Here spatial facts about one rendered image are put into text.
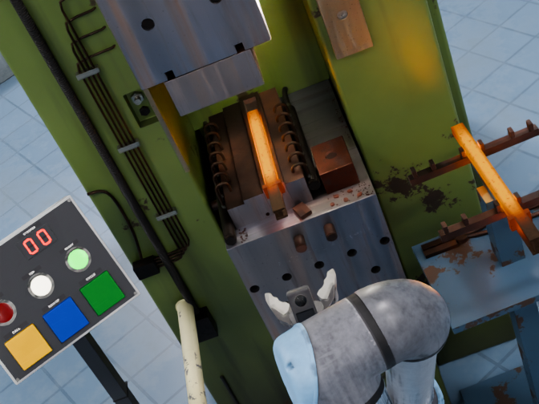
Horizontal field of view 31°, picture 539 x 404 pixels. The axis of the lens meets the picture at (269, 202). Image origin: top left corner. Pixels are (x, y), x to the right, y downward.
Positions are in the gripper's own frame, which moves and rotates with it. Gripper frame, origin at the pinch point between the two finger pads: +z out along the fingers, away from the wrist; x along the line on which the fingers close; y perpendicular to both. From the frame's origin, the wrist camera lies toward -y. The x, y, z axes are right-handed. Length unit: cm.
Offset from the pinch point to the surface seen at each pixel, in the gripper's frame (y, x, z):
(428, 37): -14, 47, 47
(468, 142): 4, 46, 27
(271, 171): -0.9, 0.8, 37.3
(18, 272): -14, -58, 19
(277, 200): -1.3, 0.3, 25.6
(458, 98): 38, 57, 91
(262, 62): -4, 7, 81
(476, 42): 100, 91, 208
